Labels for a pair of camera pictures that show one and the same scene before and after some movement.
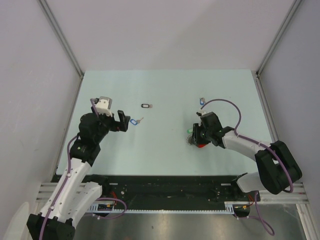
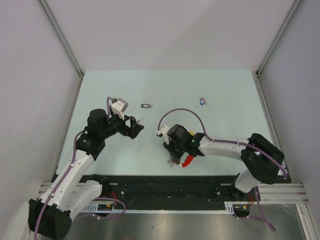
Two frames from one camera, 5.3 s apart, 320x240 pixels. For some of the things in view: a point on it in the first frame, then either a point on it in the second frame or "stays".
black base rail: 169,192 stays
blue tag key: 202,101 stays
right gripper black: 196,130 -> 169,147
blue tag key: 135,122 stays
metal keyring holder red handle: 191,140 -> 187,162
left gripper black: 121,125 -> 128,131
